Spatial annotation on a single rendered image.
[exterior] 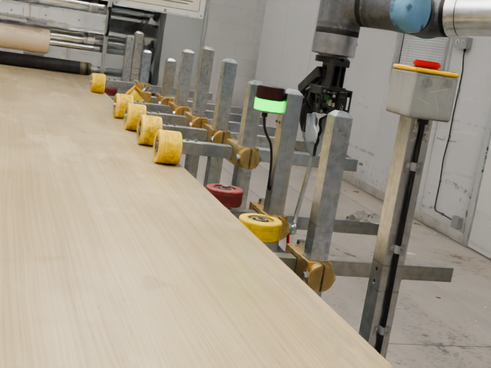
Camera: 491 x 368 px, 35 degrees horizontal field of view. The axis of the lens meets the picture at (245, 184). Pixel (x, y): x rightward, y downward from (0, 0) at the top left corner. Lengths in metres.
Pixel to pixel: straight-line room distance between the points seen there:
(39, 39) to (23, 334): 3.30
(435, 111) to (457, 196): 4.81
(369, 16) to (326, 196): 0.39
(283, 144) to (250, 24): 9.21
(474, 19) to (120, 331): 1.04
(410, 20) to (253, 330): 0.83
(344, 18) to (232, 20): 9.13
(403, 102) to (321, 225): 0.36
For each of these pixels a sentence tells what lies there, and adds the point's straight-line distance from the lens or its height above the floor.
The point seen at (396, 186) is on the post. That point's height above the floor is 1.05.
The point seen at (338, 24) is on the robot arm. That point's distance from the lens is 1.61.
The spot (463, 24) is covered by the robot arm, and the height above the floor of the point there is 1.32.
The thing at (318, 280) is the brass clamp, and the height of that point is 0.82.
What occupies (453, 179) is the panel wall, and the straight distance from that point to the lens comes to 6.00.
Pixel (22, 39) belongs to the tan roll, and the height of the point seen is 1.04.
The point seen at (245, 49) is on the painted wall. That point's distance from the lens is 10.79.
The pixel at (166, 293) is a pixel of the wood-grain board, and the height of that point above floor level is 0.90.
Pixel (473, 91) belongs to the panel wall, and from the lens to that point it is 5.93.
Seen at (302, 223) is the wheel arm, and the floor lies 0.85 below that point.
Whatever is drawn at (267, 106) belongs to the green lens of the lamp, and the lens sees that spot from 1.58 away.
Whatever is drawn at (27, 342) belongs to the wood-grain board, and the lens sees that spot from 0.81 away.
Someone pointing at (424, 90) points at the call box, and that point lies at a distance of 1.12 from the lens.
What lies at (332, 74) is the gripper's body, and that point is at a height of 1.18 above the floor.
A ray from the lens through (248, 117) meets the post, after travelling 1.84.
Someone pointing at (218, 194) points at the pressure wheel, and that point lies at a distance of 1.62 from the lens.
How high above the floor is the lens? 1.23
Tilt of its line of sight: 11 degrees down
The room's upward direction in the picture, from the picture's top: 9 degrees clockwise
